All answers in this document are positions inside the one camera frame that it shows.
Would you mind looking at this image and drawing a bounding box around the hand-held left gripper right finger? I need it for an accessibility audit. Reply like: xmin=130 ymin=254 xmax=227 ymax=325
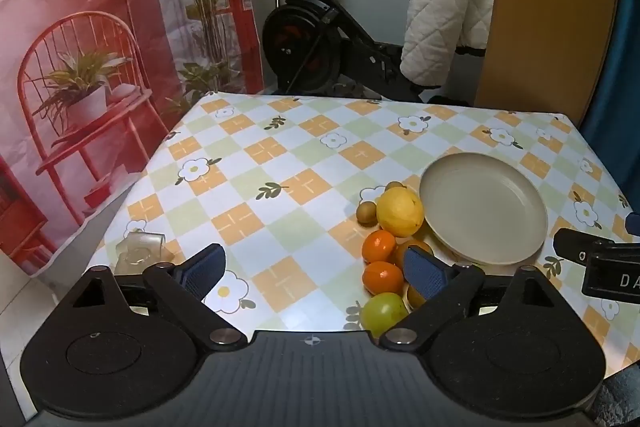
xmin=379 ymin=244 xmax=571 ymax=350

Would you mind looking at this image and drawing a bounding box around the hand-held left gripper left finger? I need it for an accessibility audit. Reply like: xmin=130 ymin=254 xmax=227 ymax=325
xmin=57 ymin=243 xmax=248 ymax=353

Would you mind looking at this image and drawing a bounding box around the deep orange orange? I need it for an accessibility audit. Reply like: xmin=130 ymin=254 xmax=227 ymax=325
xmin=392 ymin=240 xmax=435 ymax=273

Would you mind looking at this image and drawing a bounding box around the small orange mandarin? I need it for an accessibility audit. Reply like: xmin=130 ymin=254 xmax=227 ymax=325
xmin=362 ymin=261 xmax=405 ymax=295
xmin=362 ymin=230 xmax=397 ymax=264

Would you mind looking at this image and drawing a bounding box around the yellow-green apple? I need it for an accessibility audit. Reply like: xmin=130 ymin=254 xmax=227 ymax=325
xmin=361 ymin=292 xmax=411 ymax=338

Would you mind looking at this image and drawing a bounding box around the yellow lemon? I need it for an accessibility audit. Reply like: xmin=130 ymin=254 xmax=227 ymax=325
xmin=376 ymin=187 xmax=426 ymax=238

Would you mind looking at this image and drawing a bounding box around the beige plate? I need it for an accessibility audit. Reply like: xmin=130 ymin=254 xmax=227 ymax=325
xmin=419 ymin=153 xmax=550 ymax=267

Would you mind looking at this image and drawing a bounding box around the small clear glass container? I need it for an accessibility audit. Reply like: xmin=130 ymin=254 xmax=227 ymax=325
xmin=115 ymin=231 xmax=167 ymax=269

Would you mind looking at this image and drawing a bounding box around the blue curtain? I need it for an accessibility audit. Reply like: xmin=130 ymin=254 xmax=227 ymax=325
xmin=582 ymin=0 xmax=640 ymax=158

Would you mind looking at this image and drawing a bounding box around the wooden board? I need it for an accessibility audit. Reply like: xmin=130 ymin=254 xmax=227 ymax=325
xmin=474 ymin=0 xmax=626 ymax=125

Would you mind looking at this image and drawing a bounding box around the black exercise bike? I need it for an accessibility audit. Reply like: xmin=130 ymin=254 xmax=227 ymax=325
xmin=257 ymin=0 xmax=481 ymax=105

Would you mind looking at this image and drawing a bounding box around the white quilted blanket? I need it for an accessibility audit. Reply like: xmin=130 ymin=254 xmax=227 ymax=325
xmin=400 ymin=0 xmax=501 ymax=88

